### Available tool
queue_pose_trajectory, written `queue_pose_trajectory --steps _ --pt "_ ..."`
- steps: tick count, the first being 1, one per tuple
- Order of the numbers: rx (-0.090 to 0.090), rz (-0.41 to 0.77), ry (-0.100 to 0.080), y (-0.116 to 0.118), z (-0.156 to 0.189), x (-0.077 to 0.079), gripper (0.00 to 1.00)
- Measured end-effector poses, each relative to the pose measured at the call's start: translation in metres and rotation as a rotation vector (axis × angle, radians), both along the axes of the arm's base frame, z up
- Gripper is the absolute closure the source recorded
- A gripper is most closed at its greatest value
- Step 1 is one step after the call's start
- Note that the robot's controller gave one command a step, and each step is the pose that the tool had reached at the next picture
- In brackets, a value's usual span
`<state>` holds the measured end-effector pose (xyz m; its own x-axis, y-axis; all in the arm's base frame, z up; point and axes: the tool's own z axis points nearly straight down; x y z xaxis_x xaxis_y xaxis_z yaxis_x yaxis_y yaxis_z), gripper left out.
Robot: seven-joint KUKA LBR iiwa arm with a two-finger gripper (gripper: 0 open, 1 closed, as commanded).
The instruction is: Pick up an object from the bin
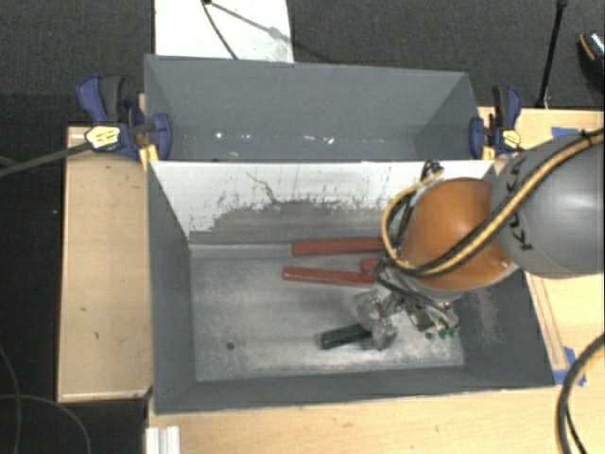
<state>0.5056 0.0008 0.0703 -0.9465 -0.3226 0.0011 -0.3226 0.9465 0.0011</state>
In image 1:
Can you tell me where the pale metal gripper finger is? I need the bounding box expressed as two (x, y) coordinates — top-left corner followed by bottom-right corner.
(355, 290), (394, 324)
(362, 319), (400, 352)

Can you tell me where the dark green flat block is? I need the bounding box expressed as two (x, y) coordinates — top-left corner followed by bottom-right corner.
(320, 323), (372, 351)

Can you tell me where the grey metal bin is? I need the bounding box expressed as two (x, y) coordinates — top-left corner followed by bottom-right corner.
(143, 53), (557, 416)

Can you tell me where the pale wood board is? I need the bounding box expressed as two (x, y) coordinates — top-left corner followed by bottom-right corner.
(56, 125), (155, 404)

